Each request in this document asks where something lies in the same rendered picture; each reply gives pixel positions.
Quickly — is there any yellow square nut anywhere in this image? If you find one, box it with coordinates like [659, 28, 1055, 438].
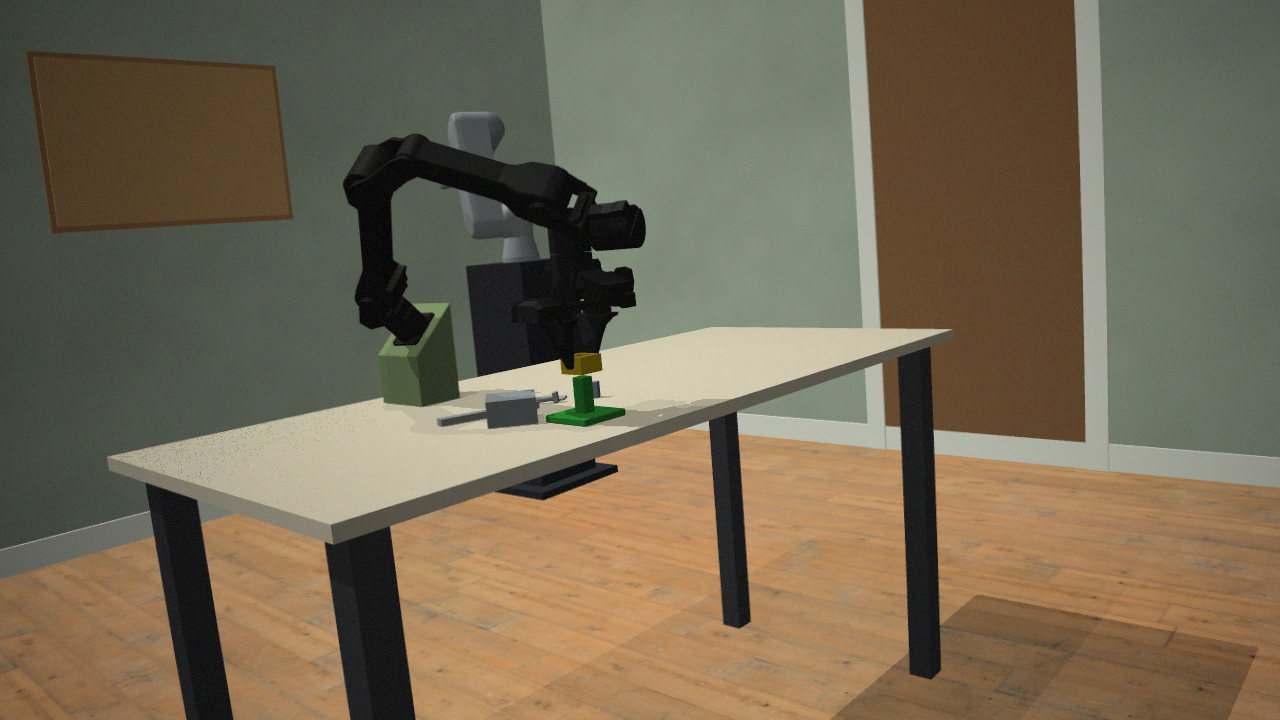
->
[561, 354, 602, 375]

